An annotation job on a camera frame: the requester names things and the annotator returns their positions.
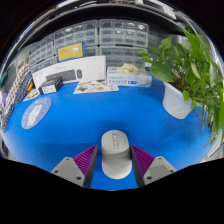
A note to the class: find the dark wall shelf unit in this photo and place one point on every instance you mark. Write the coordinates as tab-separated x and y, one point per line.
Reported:
100	13

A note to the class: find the green plant in white pot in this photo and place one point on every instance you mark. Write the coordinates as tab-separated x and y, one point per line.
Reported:
176	100

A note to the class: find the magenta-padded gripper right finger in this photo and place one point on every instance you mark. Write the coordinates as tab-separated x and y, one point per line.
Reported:
158	170

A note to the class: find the white and blue tissue box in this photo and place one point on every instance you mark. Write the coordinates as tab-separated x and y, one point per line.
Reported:
128	79

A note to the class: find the light grey computer mouse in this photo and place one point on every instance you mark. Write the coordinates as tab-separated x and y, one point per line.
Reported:
116	156

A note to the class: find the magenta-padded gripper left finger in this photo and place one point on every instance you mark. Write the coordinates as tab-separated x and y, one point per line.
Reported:
68	170

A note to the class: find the small black cardboard box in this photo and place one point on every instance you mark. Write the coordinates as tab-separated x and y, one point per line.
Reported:
50	86

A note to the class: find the navy white-dotted cloth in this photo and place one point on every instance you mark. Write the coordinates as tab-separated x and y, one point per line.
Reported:
12	108

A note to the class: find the yellow and blue box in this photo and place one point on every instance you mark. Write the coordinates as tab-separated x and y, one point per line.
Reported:
70	51

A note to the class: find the long white keyboard box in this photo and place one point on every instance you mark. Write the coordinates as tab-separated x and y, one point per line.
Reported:
91	66

